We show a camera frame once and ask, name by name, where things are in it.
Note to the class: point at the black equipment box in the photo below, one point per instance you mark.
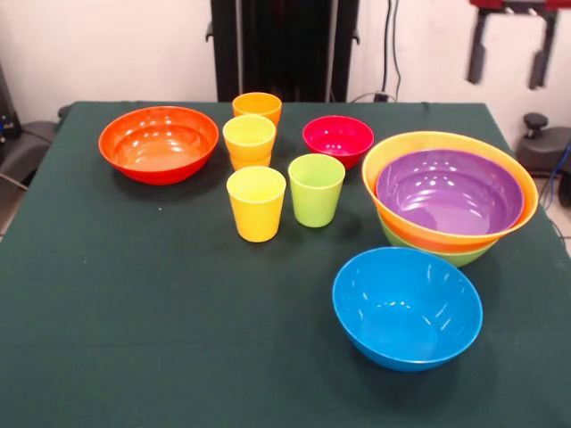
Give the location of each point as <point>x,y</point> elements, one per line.
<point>6,116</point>

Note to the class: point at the yellow cup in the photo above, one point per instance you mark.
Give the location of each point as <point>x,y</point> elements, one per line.
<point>256,214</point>
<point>250,142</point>

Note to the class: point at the large orange bowl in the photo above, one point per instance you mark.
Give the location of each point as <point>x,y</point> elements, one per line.
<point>388,214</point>

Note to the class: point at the red bowl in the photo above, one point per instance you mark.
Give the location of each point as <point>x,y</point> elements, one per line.
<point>156,151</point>

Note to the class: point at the blue bowl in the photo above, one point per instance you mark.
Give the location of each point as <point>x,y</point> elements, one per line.
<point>406,316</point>

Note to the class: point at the small pink bowl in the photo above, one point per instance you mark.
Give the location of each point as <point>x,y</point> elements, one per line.
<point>336,138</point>

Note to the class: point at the dark green tablecloth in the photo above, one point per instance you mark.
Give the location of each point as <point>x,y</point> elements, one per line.
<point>178,334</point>

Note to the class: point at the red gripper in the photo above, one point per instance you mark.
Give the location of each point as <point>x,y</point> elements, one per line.
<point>522,3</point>

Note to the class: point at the green bowl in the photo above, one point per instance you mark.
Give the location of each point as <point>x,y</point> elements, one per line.
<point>464,258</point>

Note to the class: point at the yellow-orange cup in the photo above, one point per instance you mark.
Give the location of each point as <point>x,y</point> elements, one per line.
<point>250,161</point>

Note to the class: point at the orange cup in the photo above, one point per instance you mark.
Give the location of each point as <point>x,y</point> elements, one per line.
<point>256,107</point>

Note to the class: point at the green cup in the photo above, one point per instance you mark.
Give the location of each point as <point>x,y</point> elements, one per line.
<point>314,205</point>

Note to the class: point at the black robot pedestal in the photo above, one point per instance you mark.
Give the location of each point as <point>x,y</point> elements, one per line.
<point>276,49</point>

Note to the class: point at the purple bowl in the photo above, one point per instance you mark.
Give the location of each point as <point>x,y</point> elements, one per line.
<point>446,200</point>

